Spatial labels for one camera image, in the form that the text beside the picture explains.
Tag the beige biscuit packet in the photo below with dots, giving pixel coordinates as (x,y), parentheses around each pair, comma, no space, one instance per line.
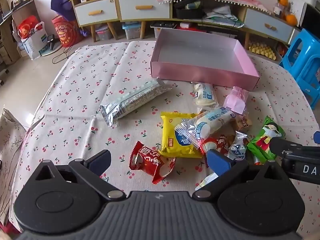
(243,123)

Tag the orange fruit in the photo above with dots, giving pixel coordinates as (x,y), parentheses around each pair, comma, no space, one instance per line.
(283,0)
(291,19)

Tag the white paper bag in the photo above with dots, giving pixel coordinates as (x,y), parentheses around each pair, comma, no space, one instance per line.
(33,45)

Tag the black bag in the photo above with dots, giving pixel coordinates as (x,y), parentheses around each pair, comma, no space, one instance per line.
(187,11)

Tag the blue triangle print packet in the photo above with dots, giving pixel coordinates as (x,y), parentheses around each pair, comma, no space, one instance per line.
(236,151)

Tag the purple round cushion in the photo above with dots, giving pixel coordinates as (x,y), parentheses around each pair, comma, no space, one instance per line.
(62,3)

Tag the pink candy packet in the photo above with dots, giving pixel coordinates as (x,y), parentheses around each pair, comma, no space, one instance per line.
(236,100)

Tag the red round gift box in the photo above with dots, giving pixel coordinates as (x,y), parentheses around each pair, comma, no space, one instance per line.
(66,32)

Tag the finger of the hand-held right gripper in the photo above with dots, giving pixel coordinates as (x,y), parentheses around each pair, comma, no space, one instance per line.
(287,147)
(317,138)

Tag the clear white roll packet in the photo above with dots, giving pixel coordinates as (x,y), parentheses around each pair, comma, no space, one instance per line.
(212,121)

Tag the cherry print tablecloth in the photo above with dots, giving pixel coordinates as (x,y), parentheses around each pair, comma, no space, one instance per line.
(87,80)

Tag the red snack packet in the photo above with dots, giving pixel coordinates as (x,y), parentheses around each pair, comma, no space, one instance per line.
(147,160)
(215,143)

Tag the green snack packet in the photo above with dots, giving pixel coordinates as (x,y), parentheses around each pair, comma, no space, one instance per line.
(265,140)

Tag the blue plastic stool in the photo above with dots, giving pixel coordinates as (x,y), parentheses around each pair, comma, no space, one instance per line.
(302,57)

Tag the silver snack packet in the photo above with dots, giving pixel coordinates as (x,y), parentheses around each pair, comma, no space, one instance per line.
(135,100)

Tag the wooden desk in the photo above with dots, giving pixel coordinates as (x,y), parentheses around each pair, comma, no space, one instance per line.
(7,30)

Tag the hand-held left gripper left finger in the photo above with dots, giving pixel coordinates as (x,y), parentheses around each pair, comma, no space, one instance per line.
(100,160)

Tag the beige printed cloth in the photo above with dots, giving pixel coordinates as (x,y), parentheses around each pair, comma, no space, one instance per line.
(10,140)

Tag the white bun packet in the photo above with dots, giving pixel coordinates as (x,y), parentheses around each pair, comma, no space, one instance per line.
(203,96)

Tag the red gift bag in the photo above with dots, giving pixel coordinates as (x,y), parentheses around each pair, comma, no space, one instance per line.
(26,27)

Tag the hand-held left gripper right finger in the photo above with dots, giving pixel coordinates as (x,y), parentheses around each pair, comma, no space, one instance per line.
(220,162)

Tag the pink cardboard box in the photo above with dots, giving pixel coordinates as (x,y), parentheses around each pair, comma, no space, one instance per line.
(200,75)

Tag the yellow snack packet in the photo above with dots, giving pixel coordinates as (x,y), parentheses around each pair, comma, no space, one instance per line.
(172,135)

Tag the black handheld device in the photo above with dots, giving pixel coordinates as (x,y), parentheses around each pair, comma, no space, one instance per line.
(51,41)

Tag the yellow egg tray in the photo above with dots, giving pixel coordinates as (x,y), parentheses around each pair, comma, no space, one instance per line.
(262,50)

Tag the clear storage box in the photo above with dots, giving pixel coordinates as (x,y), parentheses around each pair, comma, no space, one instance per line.
(131,31)
(103,33)

